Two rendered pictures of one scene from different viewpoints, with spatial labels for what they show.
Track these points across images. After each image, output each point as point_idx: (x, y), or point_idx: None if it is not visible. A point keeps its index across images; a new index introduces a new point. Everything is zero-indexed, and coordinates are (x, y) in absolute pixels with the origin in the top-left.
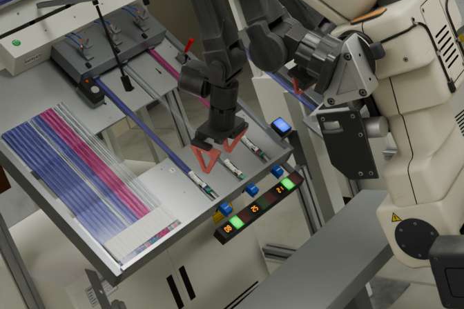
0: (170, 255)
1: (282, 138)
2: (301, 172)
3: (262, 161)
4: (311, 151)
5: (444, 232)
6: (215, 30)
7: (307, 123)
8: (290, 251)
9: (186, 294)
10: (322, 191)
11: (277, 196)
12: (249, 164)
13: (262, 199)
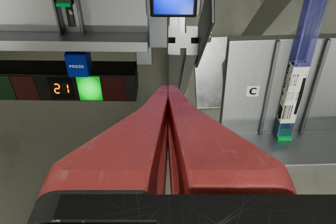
0: None
1: (148, 14)
2: (176, 56)
3: (56, 20)
4: None
5: None
6: None
7: (230, 61)
8: (173, 24)
9: None
10: (262, 21)
11: (45, 96)
12: (17, 1)
13: (2, 82)
